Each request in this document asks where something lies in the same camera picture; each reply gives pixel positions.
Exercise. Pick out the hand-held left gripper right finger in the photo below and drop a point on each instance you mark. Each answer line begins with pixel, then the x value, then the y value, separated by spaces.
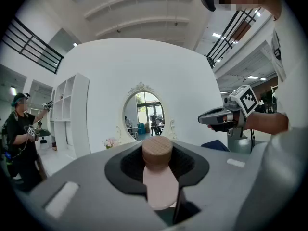
pixel 216 184

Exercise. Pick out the white shelf unit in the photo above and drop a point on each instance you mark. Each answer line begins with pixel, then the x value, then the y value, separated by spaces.
pixel 69 114

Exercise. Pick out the white oval ornate mirror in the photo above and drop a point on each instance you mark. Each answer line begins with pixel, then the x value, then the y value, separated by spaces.
pixel 144 114

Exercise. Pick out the person's right forearm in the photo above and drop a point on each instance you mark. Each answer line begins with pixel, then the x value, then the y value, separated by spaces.
pixel 267 123

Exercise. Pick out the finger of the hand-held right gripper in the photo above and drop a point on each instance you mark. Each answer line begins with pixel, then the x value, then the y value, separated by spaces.
pixel 215 108
pixel 211 118

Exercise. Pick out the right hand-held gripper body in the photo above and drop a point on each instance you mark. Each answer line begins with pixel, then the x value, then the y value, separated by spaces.
pixel 245 100

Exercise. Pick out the pink flower bouquet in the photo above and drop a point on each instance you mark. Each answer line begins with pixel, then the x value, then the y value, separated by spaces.
pixel 111 143

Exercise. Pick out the black metal railing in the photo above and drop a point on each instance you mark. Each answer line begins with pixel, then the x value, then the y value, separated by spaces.
pixel 231 35
pixel 31 47

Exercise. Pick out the blue chair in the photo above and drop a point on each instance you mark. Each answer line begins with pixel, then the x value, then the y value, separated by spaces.
pixel 216 145

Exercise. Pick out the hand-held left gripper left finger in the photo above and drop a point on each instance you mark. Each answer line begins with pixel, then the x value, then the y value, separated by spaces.
pixel 91 191

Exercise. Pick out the person's white shirt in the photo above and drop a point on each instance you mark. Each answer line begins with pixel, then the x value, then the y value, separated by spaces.
pixel 292 80

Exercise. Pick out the person's right hand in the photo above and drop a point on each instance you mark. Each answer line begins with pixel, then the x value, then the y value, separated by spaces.
pixel 231 123

